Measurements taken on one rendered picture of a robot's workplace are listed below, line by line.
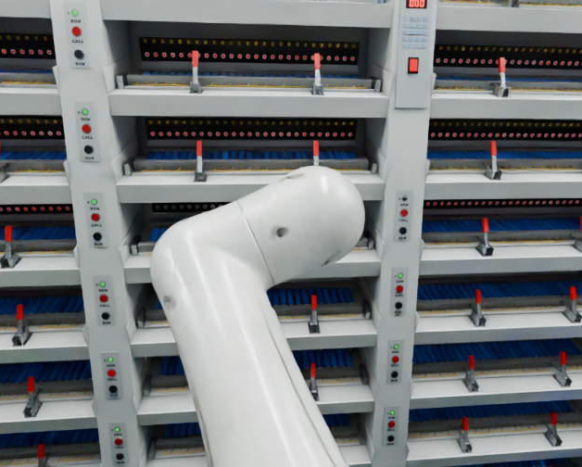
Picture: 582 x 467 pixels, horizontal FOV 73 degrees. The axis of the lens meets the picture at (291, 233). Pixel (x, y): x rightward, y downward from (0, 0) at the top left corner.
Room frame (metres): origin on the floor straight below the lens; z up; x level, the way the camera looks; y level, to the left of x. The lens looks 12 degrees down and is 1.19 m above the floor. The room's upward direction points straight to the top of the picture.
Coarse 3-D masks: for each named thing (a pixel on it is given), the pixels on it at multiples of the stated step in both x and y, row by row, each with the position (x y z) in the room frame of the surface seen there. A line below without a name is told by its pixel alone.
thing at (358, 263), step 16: (368, 224) 1.04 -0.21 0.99; (128, 240) 0.91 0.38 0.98; (144, 240) 0.98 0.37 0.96; (368, 240) 0.97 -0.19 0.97; (128, 256) 0.90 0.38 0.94; (144, 256) 0.91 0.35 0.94; (352, 256) 0.94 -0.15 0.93; (368, 256) 0.94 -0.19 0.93; (128, 272) 0.87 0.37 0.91; (144, 272) 0.88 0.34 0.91; (320, 272) 0.92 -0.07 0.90; (336, 272) 0.92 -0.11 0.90; (352, 272) 0.93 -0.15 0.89; (368, 272) 0.93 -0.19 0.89
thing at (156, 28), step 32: (0, 32) 1.04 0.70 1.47; (32, 32) 1.05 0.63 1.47; (160, 32) 1.07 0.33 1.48; (192, 32) 1.08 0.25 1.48; (224, 32) 1.09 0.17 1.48; (256, 32) 1.09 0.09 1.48; (288, 32) 1.10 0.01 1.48; (320, 32) 1.11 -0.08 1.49; (352, 32) 1.12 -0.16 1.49; (448, 32) 1.14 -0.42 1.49; (480, 32) 1.15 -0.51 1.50; (512, 32) 1.16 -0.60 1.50; (544, 32) 1.17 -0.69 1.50; (64, 288) 1.05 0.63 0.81
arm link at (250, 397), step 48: (192, 240) 0.36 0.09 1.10; (240, 240) 0.37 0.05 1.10; (192, 288) 0.33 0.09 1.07; (240, 288) 0.33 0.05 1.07; (192, 336) 0.31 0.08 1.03; (240, 336) 0.30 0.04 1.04; (192, 384) 0.29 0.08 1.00; (240, 384) 0.27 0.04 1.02; (288, 384) 0.27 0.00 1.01; (240, 432) 0.24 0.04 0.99; (288, 432) 0.24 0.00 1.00
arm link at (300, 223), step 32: (256, 192) 0.41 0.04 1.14; (288, 192) 0.39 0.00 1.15; (320, 192) 0.38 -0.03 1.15; (352, 192) 0.40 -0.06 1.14; (256, 224) 0.37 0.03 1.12; (288, 224) 0.37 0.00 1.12; (320, 224) 0.37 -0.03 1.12; (352, 224) 0.39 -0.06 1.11; (288, 256) 0.37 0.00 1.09; (320, 256) 0.38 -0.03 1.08
